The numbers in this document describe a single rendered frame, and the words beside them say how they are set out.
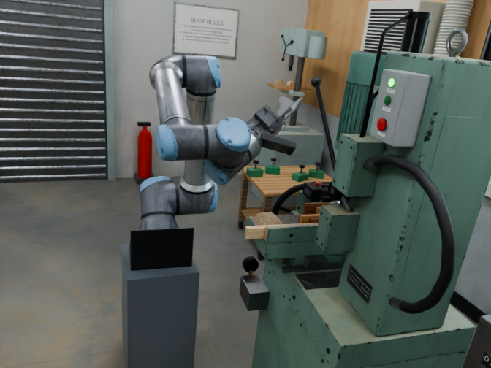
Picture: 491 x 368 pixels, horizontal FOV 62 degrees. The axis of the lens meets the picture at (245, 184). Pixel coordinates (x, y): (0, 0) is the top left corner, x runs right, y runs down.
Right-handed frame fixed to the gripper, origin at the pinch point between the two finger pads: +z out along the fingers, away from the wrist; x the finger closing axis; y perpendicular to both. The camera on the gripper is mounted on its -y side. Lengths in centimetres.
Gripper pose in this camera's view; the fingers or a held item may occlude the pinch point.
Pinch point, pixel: (295, 111)
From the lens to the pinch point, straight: 136.0
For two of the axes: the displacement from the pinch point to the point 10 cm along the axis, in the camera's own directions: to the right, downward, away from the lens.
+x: -2.7, 3.7, 8.9
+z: 6.5, -6.1, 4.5
